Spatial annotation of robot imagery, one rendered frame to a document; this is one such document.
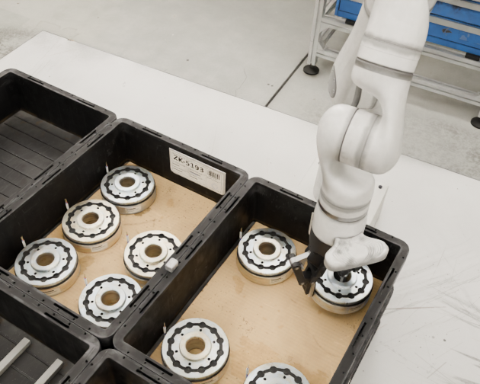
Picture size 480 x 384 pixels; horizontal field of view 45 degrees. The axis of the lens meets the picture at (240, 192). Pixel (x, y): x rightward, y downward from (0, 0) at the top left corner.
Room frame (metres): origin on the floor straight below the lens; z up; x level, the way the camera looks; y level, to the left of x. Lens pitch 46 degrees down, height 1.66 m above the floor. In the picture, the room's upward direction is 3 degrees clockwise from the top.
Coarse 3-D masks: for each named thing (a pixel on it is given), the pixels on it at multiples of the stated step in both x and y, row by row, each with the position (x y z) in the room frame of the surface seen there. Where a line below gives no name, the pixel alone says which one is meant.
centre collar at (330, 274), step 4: (328, 272) 0.58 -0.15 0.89; (332, 272) 0.58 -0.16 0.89; (352, 272) 0.58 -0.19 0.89; (356, 272) 0.58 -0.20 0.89; (328, 276) 0.57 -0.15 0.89; (332, 276) 0.57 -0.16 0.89; (352, 276) 0.57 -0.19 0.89; (356, 276) 0.57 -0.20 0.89; (328, 280) 0.56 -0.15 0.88; (332, 280) 0.56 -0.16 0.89; (336, 280) 0.56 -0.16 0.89; (352, 280) 0.56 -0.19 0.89; (356, 280) 0.56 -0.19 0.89; (332, 284) 0.56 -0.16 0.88; (336, 284) 0.55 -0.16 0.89; (340, 284) 0.55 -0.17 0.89; (344, 284) 0.55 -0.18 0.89; (348, 284) 0.55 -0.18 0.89; (352, 284) 0.55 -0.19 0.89; (340, 288) 0.55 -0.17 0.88; (344, 288) 0.55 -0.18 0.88; (348, 288) 0.55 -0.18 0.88
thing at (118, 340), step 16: (240, 192) 0.71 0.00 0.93; (288, 192) 0.71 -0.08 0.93; (224, 208) 0.67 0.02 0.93; (384, 240) 0.62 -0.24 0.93; (400, 240) 0.62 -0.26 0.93; (192, 256) 0.56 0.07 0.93; (400, 256) 0.58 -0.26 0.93; (176, 272) 0.53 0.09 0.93; (160, 288) 0.50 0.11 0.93; (384, 288) 0.53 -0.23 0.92; (144, 304) 0.47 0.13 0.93; (128, 320) 0.44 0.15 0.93; (368, 320) 0.46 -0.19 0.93; (128, 352) 0.39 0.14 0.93; (352, 352) 0.41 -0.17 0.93; (160, 368) 0.38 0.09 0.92
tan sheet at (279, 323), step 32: (256, 224) 0.72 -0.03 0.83; (224, 288) 0.58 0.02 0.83; (256, 288) 0.58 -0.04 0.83; (288, 288) 0.58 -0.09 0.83; (224, 320) 0.51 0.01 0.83; (256, 320) 0.52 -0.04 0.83; (288, 320) 0.52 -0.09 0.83; (320, 320) 0.52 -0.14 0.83; (352, 320) 0.53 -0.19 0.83; (160, 352) 0.45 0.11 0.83; (192, 352) 0.45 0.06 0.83; (256, 352) 0.46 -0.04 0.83; (288, 352) 0.46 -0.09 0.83; (320, 352) 0.46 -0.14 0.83
